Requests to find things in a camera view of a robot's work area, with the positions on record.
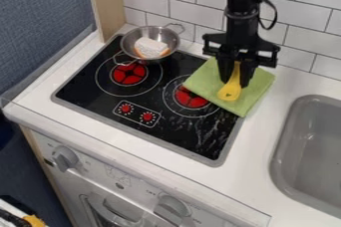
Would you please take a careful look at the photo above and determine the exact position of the toy stove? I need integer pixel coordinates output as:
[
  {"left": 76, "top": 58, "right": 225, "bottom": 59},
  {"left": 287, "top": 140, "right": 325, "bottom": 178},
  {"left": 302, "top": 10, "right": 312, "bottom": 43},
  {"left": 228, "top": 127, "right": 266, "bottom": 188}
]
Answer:
[{"left": 49, "top": 34, "right": 247, "bottom": 168}]

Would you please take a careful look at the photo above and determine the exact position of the green cloth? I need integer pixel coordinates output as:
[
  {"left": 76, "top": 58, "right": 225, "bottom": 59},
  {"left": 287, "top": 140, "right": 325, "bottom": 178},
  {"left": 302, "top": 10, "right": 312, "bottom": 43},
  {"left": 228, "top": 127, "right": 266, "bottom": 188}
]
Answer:
[{"left": 182, "top": 56, "right": 277, "bottom": 118}]

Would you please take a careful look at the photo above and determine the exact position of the silver pot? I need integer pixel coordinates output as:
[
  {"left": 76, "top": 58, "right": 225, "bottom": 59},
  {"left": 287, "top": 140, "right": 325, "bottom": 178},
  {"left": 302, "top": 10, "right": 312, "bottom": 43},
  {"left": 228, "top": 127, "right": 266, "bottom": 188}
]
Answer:
[{"left": 112, "top": 22, "right": 187, "bottom": 67}]

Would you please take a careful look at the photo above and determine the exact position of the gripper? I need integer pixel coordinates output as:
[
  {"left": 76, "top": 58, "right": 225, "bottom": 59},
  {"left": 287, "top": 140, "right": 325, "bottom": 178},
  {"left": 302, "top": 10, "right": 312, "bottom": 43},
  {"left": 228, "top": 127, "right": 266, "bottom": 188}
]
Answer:
[{"left": 200, "top": 30, "right": 283, "bottom": 89}]

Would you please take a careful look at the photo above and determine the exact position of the toy sink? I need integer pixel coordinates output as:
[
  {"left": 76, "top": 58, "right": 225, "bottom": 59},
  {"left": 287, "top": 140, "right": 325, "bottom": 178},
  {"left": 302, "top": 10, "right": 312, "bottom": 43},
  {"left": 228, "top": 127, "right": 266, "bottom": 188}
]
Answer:
[{"left": 268, "top": 94, "right": 341, "bottom": 219}]

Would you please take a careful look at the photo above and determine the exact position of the white toy bread slice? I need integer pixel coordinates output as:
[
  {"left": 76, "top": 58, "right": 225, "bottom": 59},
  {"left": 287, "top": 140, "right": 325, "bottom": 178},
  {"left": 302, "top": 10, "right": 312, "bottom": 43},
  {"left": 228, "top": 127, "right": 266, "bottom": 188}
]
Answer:
[{"left": 133, "top": 36, "right": 172, "bottom": 60}]

